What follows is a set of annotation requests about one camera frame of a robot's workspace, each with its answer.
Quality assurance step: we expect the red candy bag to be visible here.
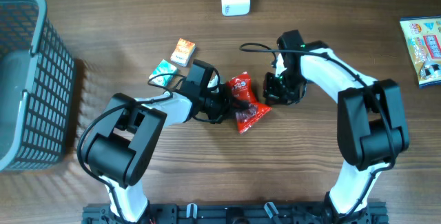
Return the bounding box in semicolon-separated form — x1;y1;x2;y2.
227;72;271;134

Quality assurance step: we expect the orange small box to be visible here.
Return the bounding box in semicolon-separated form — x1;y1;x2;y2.
170;39;196;67

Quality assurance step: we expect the teal small box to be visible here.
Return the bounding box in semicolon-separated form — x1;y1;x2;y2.
149;60;178;87

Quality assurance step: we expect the yellow snack bag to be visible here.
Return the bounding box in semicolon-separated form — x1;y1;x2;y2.
400;15;440;88

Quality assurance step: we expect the grey plastic basket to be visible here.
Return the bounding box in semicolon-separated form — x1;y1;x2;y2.
1;0;76;172

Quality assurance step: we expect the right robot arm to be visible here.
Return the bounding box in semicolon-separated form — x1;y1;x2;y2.
263;30;410;223

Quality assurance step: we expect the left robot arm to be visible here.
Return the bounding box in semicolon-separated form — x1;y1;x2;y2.
77;60;250;223

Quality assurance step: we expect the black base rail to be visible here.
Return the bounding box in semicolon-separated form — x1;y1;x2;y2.
81;202;389;224

